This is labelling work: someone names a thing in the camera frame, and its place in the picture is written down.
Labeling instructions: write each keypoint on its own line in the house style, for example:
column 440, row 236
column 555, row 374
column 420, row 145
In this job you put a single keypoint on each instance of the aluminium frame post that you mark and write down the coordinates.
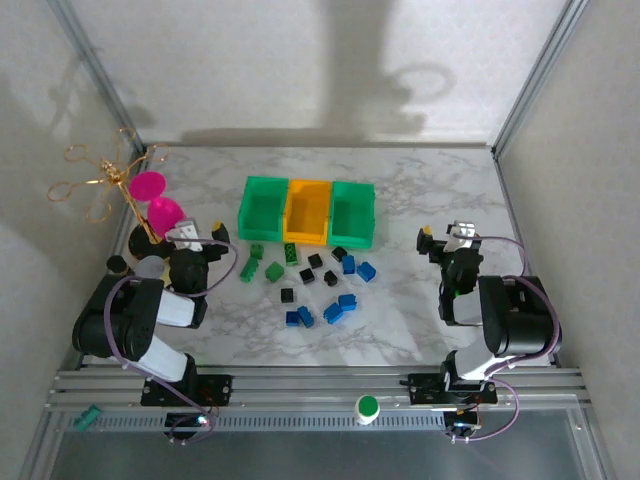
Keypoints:
column 100, row 75
column 536, row 75

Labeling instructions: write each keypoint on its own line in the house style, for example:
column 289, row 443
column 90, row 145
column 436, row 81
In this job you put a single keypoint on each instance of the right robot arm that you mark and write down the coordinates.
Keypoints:
column 520, row 320

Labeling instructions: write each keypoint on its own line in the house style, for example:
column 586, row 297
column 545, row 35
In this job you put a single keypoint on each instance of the grey-lidded yellow jar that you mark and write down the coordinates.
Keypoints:
column 149, row 265

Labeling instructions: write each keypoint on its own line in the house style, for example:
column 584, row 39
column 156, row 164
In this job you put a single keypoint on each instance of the long green lego brick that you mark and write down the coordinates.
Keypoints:
column 248, row 270
column 291, row 254

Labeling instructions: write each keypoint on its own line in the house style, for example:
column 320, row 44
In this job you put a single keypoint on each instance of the green terminal connector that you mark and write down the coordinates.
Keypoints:
column 85, row 419

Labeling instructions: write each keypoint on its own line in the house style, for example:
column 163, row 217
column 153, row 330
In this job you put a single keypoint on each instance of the pink plastic goblet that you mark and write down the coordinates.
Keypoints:
column 167, row 212

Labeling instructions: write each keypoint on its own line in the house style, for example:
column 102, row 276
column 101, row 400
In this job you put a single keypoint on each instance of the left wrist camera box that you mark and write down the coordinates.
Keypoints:
column 184, row 234

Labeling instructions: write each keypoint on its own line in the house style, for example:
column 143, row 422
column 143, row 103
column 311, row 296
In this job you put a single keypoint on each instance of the green plastic storage bin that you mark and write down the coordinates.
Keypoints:
column 260, row 210
column 352, row 215

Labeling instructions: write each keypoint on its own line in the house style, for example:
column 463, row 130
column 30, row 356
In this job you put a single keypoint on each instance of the yellow plastic storage bin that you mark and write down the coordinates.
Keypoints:
column 306, row 215

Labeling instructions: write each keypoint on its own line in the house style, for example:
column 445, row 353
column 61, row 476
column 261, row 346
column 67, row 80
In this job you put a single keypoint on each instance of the aluminium front rail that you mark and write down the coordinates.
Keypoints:
column 310, row 385

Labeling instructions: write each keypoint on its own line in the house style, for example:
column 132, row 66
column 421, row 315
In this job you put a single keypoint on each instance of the small controller board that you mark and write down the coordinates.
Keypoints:
column 462, row 427
column 182, row 422

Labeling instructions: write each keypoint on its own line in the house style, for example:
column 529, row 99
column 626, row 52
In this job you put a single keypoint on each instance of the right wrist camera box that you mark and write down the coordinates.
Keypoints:
column 462, row 231

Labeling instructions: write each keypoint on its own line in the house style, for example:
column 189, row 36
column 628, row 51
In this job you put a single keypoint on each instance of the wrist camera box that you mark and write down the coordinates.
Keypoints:
column 184, row 234
column 462, row 231

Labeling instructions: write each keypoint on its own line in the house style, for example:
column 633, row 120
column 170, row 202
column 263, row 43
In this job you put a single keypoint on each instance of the small black bottle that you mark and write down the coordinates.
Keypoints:
column 117, row 263

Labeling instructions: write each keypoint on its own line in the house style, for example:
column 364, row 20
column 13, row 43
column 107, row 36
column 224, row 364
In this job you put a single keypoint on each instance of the white button with green cap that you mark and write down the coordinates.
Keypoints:
column 367, row 407

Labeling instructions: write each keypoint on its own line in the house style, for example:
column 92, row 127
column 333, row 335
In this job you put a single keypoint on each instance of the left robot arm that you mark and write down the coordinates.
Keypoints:
column 135, row 320

